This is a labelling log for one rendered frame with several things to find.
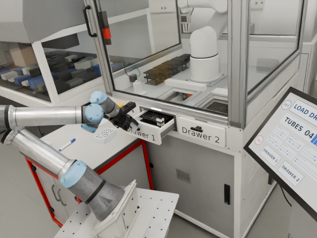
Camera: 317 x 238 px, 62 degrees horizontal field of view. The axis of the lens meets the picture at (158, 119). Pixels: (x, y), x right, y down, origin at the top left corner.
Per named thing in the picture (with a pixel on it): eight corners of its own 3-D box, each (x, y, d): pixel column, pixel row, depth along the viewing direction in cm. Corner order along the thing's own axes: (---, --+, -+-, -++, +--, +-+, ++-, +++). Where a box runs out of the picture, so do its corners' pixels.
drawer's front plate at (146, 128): (159, 145, 147) (157, 128, 142) (123, 132, 165) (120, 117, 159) (162, 143, 148) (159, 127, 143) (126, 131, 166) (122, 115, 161)
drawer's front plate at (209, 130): (224, 148, 137) (224, 130, 132) (179, 134, 155) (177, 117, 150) (226, 146, 139) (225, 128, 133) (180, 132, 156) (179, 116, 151)
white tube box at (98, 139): (104, 144, 166) (103, 139, 165) (94, 141, 170) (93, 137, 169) (116, 134, 175) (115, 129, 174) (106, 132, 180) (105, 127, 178)
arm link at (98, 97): (85, 103, 124) (93, 88, 127) (99, 114, 133) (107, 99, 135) (95, 105, 120) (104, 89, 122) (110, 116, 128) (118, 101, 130)
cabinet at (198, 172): (241, 256, 170) (244, 155, 133) (129, 194, 233) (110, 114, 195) (287, 173, 231) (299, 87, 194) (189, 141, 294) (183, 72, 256)
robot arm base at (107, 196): (114, 210, 97) (94, 193, 96) (94, 227, 105) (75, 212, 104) (129, 184, 110) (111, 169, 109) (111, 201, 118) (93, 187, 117)
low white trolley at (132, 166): (104, 272, 172) (71, 183, 136) (54, 228, 210) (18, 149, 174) (160, 213, 209) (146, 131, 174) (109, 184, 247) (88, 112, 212)
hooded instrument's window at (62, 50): (52, 105, 197) (31, 43, 176) (-29, 76, 305) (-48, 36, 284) (151, 60, 270) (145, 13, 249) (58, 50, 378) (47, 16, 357)
